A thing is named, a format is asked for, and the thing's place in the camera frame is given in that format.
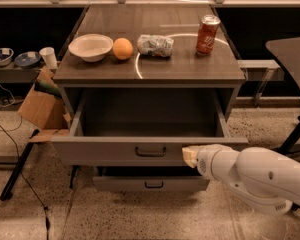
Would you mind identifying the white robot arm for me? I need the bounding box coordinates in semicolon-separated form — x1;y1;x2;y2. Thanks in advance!
182;144;300;215

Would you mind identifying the grey low shelf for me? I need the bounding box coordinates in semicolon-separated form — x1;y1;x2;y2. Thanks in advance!
0;62;45;84

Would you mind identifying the grey top drawer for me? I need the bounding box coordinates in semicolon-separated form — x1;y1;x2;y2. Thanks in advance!
52;89;248;166

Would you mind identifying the blue patterned bowl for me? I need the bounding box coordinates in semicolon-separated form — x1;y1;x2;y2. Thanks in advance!
14;51;41;69
0;48;14;67

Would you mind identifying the green handled tool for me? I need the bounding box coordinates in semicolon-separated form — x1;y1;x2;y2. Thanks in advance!
34;79;61;98

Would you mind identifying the black table leg left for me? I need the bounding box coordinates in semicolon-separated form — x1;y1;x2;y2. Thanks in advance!
0;141;34;201

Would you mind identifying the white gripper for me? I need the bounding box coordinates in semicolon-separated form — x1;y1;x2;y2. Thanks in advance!
182;144;239;181

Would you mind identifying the orange fruit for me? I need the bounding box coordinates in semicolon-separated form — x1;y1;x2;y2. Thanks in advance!
112;38;133;60

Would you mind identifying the blue patterned bowl right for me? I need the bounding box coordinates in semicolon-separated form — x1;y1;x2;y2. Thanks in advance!
14;51;41;69

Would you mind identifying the grey drawer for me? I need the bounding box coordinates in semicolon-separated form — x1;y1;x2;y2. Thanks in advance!
52;89;248;166
93;166;209;192

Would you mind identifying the grey bottom drawer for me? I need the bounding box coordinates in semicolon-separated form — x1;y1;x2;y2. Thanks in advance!
93;166;209;192

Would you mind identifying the white paper cup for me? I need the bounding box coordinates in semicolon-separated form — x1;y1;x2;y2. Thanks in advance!
39;47;58;69

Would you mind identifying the black floor cable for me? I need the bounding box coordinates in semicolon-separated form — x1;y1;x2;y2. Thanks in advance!
0;112;52;240

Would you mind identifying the blue patterned bowl left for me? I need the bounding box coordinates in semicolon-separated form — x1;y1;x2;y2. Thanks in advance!
0;48;14;67

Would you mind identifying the cardboard box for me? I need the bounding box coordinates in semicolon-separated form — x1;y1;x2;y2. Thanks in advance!
17;66;71;144

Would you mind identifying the red soda can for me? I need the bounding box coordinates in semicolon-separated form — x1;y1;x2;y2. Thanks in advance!
196;15;221;55

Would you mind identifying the crumpled chip bag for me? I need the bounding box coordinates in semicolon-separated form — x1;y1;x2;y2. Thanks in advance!
137;34;174;57

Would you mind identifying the white bowl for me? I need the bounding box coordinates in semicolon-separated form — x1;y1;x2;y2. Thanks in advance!
68;34;113;62

